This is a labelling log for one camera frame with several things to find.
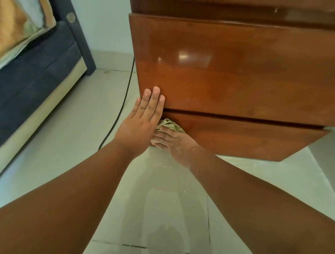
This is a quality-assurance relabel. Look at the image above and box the person's right hand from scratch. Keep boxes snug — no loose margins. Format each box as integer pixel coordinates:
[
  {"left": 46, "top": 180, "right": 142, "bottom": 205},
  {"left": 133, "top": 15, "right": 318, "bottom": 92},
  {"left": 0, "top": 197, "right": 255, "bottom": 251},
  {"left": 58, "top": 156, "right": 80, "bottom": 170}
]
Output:
[{"left": 151, "top": 126, "right": 208, "bottom": 168}]

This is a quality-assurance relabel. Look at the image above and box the person's left hand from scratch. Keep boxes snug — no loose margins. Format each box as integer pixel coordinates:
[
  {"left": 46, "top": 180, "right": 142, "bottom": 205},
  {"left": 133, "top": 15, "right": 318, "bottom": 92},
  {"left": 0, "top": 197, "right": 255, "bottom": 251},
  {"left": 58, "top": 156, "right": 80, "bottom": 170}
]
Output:
[{"left": 113, "top": 86, "right": 165, "bottom": 159}]

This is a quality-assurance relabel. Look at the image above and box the pale green cleaning cloth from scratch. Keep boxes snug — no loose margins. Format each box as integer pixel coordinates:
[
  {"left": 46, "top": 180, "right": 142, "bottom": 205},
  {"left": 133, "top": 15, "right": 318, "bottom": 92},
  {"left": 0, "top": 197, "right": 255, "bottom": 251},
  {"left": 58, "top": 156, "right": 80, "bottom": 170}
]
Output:
[{"left": 151, "top": 118, "right": 185, "bottom": 151}]

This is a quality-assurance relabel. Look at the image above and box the person's left forearm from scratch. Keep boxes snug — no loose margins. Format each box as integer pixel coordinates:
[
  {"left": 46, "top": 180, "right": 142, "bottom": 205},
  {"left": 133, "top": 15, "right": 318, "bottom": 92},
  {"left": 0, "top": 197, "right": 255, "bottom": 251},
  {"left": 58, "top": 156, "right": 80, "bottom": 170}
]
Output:
[{"left": 0, "top": 139, "right": 137, "bottom": 254}]

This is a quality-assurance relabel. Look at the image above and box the person's right forearm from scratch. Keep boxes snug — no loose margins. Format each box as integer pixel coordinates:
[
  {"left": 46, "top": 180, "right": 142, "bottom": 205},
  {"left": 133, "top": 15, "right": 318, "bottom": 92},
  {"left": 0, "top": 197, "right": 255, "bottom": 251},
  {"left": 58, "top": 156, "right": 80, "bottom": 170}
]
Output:
[{"left": 188, "top": 150, "right": 335, "bottom": 254}]

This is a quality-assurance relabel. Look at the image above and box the brown wooden drawer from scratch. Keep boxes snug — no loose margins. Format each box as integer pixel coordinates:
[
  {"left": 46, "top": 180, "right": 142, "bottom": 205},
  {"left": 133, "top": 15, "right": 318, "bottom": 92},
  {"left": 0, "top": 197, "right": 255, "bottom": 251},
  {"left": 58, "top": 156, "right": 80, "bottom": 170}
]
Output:
[
  {"left": 162, "top": 111, "right": 331, "bottom": 162},
  {"left": 128, "top": 13, "right": 335, "bottom": 128}
]

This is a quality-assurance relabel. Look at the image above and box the dark blue sofa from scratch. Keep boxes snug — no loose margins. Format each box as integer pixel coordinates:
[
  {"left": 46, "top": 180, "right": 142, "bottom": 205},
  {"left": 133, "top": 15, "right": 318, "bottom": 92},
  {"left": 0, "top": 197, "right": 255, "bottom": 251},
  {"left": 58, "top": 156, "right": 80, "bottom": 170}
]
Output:
[{"left": 0, "top": 0, "right": 97, "bottom": 174}]

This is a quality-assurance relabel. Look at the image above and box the brown wooden cabinet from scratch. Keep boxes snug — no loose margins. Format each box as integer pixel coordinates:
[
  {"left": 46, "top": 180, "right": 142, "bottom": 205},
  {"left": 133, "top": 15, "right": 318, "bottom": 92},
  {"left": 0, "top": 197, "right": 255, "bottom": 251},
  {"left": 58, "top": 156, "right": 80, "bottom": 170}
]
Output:
[{"left": 129, "top": 0, "right": 335, "bottom": 29}]

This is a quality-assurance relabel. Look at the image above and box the black power cable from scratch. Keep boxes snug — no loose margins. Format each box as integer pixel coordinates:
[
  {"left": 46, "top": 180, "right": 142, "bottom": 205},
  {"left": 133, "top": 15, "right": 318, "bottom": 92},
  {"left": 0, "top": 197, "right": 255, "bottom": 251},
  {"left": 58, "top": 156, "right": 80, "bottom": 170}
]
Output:
[{"left": 98, "top": 56, "right": 135, "bottom": 151}]

